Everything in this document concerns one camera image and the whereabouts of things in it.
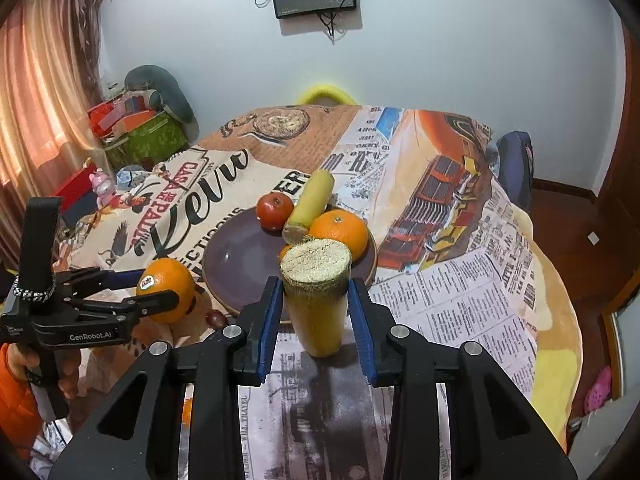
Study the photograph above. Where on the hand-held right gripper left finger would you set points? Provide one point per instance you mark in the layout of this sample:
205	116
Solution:
267	325

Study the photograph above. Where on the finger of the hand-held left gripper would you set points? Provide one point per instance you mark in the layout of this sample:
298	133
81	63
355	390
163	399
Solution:
90	280
155	302

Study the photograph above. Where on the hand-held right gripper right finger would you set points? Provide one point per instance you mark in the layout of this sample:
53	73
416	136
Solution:
361	330

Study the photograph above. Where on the large orange with sticker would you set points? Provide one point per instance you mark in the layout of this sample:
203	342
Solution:
170	285

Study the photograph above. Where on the short thick sugarcane piece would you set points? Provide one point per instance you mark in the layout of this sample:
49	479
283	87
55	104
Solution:
315	305

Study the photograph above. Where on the grey round plate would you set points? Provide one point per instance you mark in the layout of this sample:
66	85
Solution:
235	260

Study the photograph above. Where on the small tangerine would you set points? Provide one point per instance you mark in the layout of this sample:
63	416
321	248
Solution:
284	252

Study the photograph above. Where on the large plain orange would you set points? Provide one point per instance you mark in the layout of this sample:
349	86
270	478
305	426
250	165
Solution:
340	235

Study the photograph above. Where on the red tomato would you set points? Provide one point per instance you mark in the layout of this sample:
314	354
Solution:
274	212

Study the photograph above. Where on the yellow banana piece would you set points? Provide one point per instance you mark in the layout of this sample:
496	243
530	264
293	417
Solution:
312	195

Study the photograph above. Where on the person's left hand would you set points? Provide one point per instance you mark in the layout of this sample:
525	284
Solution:
69	375

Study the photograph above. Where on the small dark red fruit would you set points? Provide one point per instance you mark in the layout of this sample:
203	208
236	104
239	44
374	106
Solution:
215	317

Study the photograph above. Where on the pink bunny toy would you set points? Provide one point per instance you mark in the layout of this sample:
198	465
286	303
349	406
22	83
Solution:
101	185

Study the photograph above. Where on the red box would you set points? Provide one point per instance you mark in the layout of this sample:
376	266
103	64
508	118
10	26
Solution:
75	185

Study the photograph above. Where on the printed newspaper pattern blanket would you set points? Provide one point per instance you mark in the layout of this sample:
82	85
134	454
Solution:
450	285

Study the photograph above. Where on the green patterned box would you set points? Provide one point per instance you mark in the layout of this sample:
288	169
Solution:
145	140

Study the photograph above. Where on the pink brown curtain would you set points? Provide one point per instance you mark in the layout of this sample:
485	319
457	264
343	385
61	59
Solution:
45	85

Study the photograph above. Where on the grey plush pillow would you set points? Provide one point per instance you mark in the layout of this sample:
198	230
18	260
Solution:
160	90

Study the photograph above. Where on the dark blue backpack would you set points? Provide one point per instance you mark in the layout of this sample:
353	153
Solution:
515	170

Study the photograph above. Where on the yellow curved chair back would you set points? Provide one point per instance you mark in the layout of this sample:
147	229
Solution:
327	92

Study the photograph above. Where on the pink slipper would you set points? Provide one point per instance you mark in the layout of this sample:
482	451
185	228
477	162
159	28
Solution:
597	390

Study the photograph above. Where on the small white square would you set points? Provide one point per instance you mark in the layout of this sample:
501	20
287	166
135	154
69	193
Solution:
593	237

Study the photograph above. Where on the wooden door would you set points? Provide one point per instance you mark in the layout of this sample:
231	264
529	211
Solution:
617	170

